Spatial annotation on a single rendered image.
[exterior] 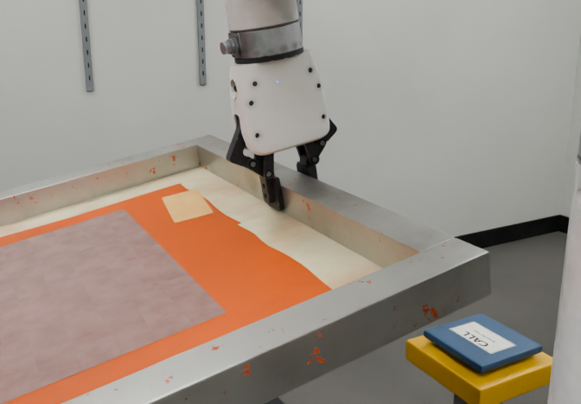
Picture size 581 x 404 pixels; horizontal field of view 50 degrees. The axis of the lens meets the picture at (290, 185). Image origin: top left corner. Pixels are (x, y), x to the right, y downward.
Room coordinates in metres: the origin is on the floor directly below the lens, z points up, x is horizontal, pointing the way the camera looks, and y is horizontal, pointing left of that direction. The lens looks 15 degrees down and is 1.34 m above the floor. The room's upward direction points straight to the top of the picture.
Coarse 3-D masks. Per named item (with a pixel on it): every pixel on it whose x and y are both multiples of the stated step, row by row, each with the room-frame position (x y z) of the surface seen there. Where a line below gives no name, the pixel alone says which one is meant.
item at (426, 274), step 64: (0, 192) 0.82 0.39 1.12; (64, 192) 0.83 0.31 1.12; (256, 192) 0.75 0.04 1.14; (320, 192) 0.64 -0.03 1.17; (384, 256) 0.52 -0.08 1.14; (448, 256) 0.46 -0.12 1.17; (320, 320) 0.39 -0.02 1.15; (384, 320) 0.41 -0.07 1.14; (128, 384) 0.35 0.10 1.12; (192, 384) 0.34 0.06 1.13; (256, 384) 0.36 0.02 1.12
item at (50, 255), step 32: (160, 192) 0.83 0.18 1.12; (64, 224) 0.76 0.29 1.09; (96, 224) 0.74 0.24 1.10; (128, 224) 0.72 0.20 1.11; (160, 224) 0.71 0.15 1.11; (192, 224) 0.69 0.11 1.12; (224, 224) 0.68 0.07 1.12; (0, 256) 0.68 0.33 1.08; (32, 256) 0.67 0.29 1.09; (64, 256) 0.65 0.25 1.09; (96, 256) 0.64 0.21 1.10; (128, 256) 0.63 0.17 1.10; (0, 288) 0.59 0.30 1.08; (32, 288) 0.58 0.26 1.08
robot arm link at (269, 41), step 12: (288, 24) 0.66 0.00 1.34; (228, 36) 0.68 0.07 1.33; (240, 36) 0.66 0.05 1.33; (252, 36) 0.65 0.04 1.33; (264, 36) 0.65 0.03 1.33; (276, 36) 0.65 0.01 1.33; (288, 36) 0.66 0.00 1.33; (300, 36) 0.68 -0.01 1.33; (228, 48) 0.66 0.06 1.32; (240, 48) 0.66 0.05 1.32; (252, 48) 0.66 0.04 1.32; (264, 48) 0.65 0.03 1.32; (276, 48) 0.66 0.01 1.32; (288, 48) 0.66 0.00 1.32
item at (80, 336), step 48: (192, 240) 0.64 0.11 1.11; (240, 240) 0.63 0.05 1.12; (96, 288) 0.56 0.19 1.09; (144, 288) 0.55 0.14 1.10; (192, 288) 0.53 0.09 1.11; (240, 288) 0.52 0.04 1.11; (288, 288) 0.51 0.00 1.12; (0, 336) 0.50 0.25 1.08; (48, 336) 0.48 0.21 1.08; (96, 336) 0.47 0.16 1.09; (144, 336) 0.46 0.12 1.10; (192, 336) 0.45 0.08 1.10; (0, 384) 0.42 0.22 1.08; (48, 384) 0.41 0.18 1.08; (96, 384) 0.41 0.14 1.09
